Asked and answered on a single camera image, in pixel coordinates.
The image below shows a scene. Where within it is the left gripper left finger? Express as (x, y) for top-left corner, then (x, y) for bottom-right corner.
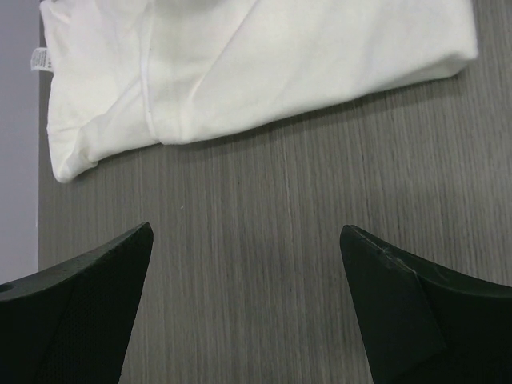
(1, 223), (154, 383)

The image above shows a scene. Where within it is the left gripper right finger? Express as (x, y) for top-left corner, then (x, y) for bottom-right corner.
(340, 225), (511, 383)

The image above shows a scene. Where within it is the white t shirt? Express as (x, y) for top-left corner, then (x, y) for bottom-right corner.
(40, 0), (478, 183)

